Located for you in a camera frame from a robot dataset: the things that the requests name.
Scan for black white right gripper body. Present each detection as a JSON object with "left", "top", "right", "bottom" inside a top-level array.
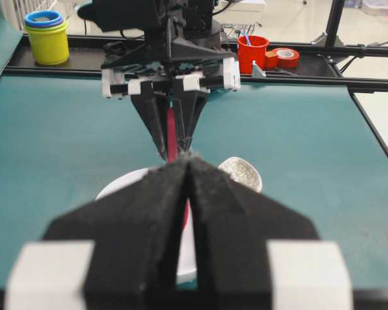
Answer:
[{"left": 101, "top": 19, "right": 241, "bottom": 98}]

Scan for red plastic cup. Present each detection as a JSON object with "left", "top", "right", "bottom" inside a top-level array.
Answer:
[{"left": 237, "top": 35, "right": 270, "bottom": 75}]

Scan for metal corner bracket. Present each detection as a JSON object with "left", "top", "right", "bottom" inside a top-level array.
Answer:
[{"left": 252, "top": 60, "right": 266, "bottom": 79}]

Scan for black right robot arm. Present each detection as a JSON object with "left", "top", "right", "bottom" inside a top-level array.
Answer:
[{"left": 78, "top": 1, "right": 241, "bottom": 161}]

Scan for red spoon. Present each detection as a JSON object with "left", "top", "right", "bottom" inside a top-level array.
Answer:
[{"left": 166, "top": 107, "right": 190, "bottom": 233}]

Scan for white crackle ceramic bowl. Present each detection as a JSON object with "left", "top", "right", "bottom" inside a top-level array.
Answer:
[{"left": 218, "top": 156, "right": 263, "bottom": 192}]

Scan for small red block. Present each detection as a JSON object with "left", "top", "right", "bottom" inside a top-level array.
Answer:
[{"left": 264, "top": 50, "right": 278, "bottom": 69}]

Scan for red tape roll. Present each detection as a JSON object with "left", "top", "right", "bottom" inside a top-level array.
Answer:
[{"left": 272, "top": 48, "right": 300, "bottom": 68}]

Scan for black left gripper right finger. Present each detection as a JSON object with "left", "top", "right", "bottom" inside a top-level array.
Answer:
[{"left": 188, "top": 158, "right": 354, "bottom": 309}]

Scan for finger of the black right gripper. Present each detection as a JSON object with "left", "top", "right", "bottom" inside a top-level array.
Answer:
[
  {"left": 131, "top": 81, "right": 170, "bottom": 160},
  {"left": 172, "top": 79, "right": 208, "bottom": 152}
]

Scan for white plate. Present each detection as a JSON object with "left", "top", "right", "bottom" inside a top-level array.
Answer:
[{"left": 95, "top": 168, "right": 197, "bottom": 285}]

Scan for stacked yellow-green plastic cups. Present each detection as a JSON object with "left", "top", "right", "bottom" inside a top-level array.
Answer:
[{"left": 24, "top": 10, "right": 69, "bottom": 66}]

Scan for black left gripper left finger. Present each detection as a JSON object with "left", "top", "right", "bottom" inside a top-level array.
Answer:
[{"left": 5, "top": 159, "right": 189, "bottom": 310}]

